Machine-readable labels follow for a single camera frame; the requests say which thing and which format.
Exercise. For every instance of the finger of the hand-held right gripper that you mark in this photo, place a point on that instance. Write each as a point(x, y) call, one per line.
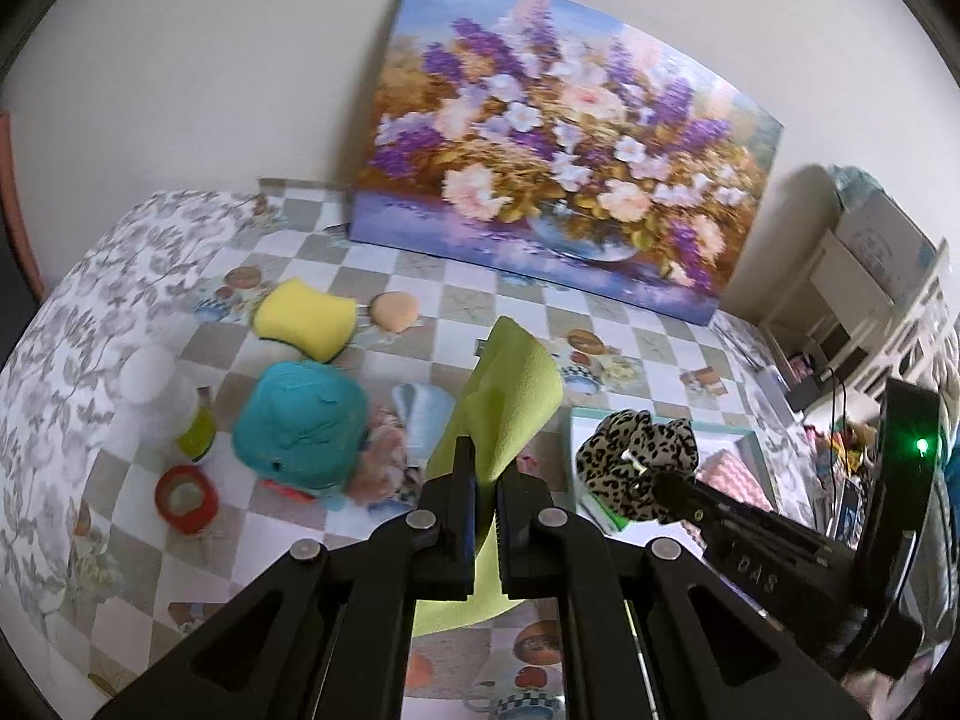
point(675, 491)

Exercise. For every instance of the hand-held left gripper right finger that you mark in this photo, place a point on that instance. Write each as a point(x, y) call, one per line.
point(517, 532)

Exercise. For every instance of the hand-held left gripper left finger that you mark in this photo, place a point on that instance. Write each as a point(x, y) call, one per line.
point(457, 510)

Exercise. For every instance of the pink white wavy cloth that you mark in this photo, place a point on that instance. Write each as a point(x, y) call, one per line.
point(731, 476)

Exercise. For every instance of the green tissue packet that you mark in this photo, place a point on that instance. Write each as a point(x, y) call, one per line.
point(611, 519)

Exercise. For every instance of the leopard print scrunchie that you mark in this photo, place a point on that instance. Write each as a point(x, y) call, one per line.
point(607, 450)

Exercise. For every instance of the pink scrunchie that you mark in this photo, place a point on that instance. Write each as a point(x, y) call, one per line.
point(382, 457)

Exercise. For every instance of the teal-rimmed white tray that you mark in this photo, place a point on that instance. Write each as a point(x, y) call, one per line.
point(581, 439)

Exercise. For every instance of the blue face mask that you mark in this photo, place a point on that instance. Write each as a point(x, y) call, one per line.
point(420, 409)

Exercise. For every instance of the green cloth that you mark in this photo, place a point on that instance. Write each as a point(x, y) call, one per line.
point(510, 390)

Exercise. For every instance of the teal plush toy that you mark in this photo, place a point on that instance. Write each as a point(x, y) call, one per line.
point(300, 420)

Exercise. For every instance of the smartphone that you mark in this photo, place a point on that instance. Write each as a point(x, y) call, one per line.
point(847, 510)

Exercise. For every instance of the pile of small trinkets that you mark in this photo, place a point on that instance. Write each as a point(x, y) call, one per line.
point(840, 446)

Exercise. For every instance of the black charger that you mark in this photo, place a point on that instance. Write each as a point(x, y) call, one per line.
point(808, 394)

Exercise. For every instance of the beige makeup puff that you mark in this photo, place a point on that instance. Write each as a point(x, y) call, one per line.
point(393, 311)

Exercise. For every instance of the checked printed tablecloth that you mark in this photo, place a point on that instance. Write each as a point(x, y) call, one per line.
point(420, 270)

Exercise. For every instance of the red tape roll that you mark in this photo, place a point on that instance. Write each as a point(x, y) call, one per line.
point(206, 514)

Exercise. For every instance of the yellow sponge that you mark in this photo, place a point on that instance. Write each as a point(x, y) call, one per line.
point(300, 311)

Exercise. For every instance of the white lattice shelf unit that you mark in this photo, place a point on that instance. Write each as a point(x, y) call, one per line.
point(862, 255)

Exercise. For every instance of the white bottle with green label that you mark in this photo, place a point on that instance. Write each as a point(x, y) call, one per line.
point(161, 390)

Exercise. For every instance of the teal cloth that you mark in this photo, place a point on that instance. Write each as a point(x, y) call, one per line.
point(855, 184)

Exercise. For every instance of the flower painting canvas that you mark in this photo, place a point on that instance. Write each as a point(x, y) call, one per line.
point(562, 150)

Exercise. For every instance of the grey leaf-print tablecloth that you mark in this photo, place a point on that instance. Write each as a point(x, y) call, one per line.
point(75, 330)

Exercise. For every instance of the reddish wooden board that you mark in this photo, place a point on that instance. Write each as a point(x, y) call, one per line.
point(19, 202)

